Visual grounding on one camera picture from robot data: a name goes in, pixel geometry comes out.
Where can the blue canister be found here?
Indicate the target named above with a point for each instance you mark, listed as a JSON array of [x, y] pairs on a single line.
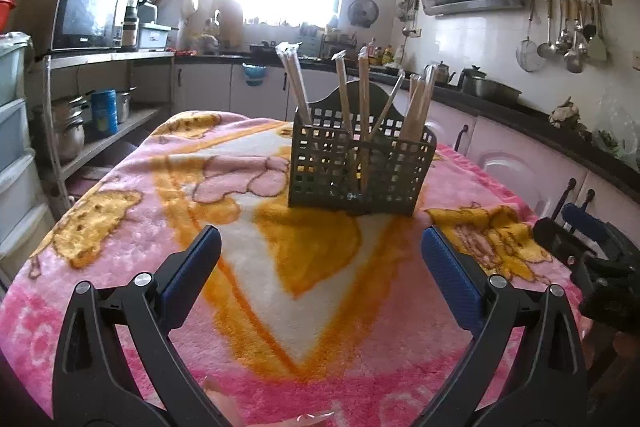
[[104, 114]]

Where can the group of chopsticks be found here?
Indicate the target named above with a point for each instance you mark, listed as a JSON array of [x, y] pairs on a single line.
[[364, 107]]

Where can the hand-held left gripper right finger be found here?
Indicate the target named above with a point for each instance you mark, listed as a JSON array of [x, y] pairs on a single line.
[[450, 277]]

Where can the white wall socket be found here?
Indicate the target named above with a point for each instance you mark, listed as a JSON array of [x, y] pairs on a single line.
[[636, 60]]

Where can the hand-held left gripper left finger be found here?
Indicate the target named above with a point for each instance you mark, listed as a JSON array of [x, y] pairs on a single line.
[[192, 272]]

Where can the black blender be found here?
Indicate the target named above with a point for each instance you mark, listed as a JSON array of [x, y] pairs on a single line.
[[135, 7]]

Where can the steel pot with lid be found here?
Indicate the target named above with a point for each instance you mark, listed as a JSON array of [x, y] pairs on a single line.
[[490, 89]]

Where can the blue hanging bin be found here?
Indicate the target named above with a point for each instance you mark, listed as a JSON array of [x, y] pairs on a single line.
[[255, 76]]

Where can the black wok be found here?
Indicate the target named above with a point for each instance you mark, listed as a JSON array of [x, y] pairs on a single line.
[[262, 50]]

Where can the steel kettle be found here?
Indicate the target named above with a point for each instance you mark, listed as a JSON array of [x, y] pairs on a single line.
[[444, 74]]

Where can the black dish rack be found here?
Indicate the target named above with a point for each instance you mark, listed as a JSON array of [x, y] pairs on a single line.
[[340, 46]]

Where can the row of hanging kitchen utensils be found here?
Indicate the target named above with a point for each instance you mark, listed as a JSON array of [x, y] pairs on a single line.
[[575, 47]]

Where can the metal shelf rack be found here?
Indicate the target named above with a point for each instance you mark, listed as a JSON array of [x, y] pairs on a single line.
[[125, 127]]

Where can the clear plastic bag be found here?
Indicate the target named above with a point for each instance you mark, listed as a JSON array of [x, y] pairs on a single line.
[[612, 122]]

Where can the grey-blue plastic container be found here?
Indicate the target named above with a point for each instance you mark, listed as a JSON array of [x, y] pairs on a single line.
[[154, 38]]

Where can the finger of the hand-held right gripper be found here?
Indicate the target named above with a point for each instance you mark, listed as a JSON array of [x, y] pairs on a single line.
[[587, 222], [562, 242]]

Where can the red plastic bucket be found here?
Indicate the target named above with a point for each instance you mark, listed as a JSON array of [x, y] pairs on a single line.
[[6, 14]]

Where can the pink printed blanket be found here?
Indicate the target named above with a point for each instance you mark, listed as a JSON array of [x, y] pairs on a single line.
[[280, 297]]

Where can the stack of steel pots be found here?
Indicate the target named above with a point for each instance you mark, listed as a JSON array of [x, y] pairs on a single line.
[[62, 132]]

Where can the dark perforated utensil basket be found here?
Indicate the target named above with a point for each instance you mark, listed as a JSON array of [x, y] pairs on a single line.
[[325, 187]]

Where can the person's left hand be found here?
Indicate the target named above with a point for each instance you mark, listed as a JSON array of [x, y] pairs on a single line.
[[227, 407]]

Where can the white kitchen base cabinets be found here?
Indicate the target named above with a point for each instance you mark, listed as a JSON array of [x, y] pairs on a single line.
[[505, 147]]

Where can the bunch of small hanging tools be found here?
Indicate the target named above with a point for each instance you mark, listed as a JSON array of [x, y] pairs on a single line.
[[410, 17]]

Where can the small black fan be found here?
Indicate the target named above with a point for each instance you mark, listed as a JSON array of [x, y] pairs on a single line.
[[363, 13]]

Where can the beige cutting board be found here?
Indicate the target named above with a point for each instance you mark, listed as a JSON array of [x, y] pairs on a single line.
[[227, 24]]

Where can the pastel plastic drawer tower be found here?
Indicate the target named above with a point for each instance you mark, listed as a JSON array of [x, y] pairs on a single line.
[[20, 147]]

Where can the small steel pot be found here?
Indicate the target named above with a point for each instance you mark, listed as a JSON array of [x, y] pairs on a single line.
[[125, 106]]

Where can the cluster of condiment bottles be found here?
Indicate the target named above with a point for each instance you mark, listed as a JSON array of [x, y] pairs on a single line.
[[385, 55]]

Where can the black microwave oven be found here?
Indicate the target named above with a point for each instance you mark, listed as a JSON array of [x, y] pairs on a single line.
[[85, 14]]

